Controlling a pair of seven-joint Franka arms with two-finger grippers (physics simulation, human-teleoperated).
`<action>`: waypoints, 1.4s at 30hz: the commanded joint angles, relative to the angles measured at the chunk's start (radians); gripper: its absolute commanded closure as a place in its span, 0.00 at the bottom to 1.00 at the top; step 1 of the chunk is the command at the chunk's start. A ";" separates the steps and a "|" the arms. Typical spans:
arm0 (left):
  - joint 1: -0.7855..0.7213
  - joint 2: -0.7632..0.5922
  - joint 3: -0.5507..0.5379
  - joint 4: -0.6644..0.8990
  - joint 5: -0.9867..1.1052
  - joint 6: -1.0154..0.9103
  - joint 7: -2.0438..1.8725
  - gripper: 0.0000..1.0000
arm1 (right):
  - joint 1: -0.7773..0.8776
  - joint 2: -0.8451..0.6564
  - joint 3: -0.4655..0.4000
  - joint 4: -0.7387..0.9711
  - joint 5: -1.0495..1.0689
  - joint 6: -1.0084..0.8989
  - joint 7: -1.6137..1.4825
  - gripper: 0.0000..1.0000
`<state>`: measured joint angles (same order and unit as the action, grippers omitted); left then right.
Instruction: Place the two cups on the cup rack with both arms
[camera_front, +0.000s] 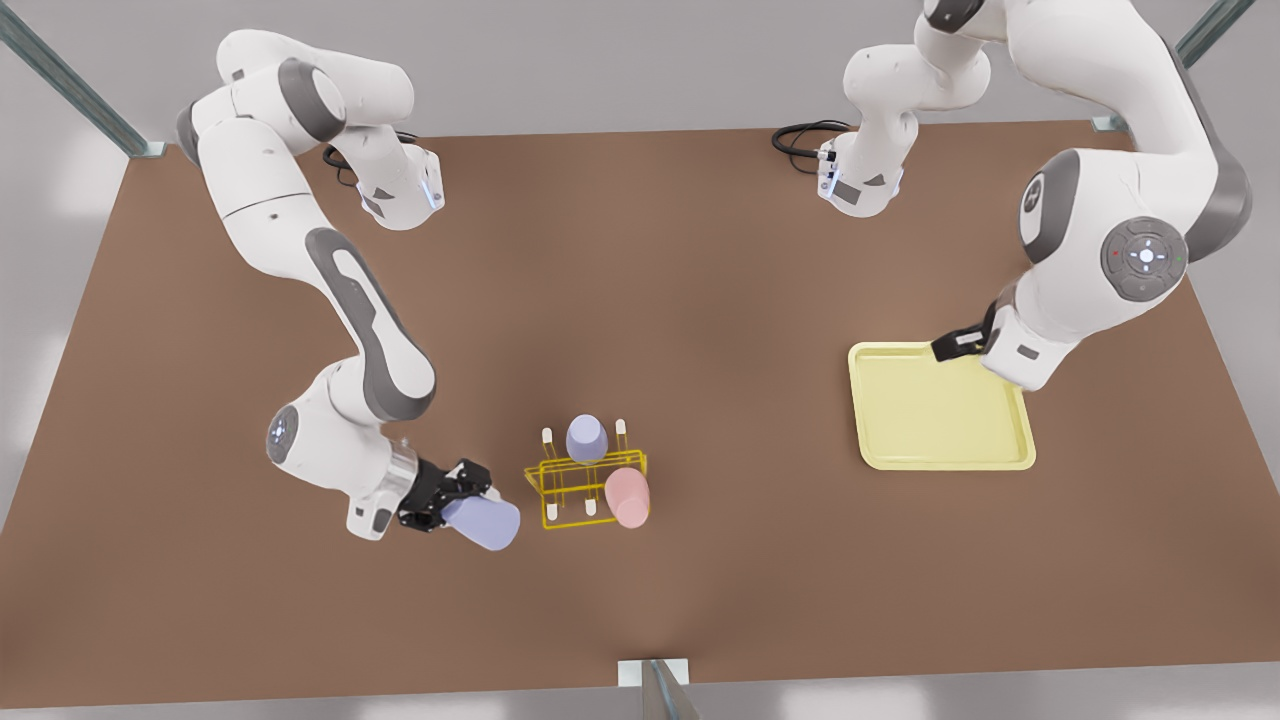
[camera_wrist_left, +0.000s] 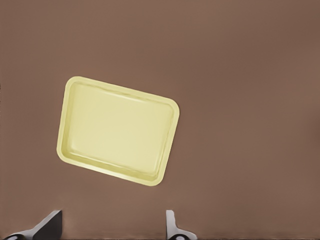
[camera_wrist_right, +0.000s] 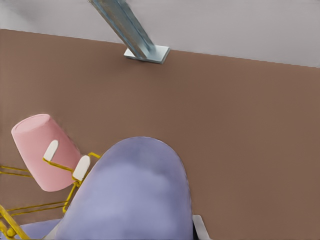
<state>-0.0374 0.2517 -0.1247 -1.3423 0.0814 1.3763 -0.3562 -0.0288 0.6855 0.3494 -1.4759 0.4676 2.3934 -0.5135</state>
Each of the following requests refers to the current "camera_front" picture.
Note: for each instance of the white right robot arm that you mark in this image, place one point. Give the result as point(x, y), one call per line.
point(370, 340)

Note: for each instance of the lavender cup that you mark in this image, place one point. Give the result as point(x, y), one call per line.
point(486, 521)
point(586, 439)

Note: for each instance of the pink cup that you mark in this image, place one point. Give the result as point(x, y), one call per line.
point(629, 497)

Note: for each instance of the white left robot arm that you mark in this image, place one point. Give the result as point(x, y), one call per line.
point(1120, 200)

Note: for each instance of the pale yellow tray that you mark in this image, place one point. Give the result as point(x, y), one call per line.
point(935, 410)

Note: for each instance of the silver frame post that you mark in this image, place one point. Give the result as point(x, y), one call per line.
point(1190, 50)
point(70, 85)
point(660, 690)

